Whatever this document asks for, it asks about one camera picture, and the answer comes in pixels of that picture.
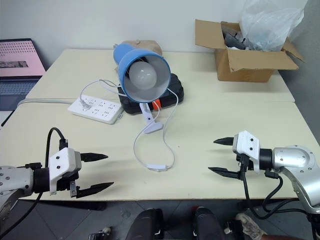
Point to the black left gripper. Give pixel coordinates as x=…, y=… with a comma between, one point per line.
x=65, y=183

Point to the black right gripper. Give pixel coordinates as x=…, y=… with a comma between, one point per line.
x=238, y=158

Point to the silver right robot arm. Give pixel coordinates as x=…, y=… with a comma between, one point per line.
x=287, y=155

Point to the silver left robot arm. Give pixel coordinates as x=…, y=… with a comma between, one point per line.
x=15, y=178

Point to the blue desk lamp white clamp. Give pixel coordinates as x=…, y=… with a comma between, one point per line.
x=125, y=53

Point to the black caster wheel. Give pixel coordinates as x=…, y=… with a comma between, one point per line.
x=100, y=233

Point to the white power strip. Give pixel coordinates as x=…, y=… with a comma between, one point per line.
x=100, y=110

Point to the black rounded object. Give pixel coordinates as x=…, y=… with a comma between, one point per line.
x=207, y=225
x=146, y=225

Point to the grey white shoe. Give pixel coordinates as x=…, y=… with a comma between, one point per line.
x=250, y=225

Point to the black case with orange latch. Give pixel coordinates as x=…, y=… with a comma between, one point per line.
x=176, y=90

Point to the brown cardboard box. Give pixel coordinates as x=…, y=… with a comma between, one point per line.
x=245, y=67

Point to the white round light bulb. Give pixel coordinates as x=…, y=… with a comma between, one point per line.
x=142, y=75

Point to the dark grey packed item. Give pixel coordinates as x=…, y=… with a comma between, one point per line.
x=232, y=37

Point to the clear plastic bag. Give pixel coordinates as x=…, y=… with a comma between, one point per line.
x=270, y=25

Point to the laptop with pink screen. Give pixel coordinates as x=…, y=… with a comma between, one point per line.
x=15, y=57

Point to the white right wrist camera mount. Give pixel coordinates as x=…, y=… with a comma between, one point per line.
x=246, y=146

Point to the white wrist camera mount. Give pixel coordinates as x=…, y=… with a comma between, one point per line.
x=62, y=160
x=246, y=146

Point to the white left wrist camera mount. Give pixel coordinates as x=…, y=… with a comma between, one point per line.
x=62, y=160

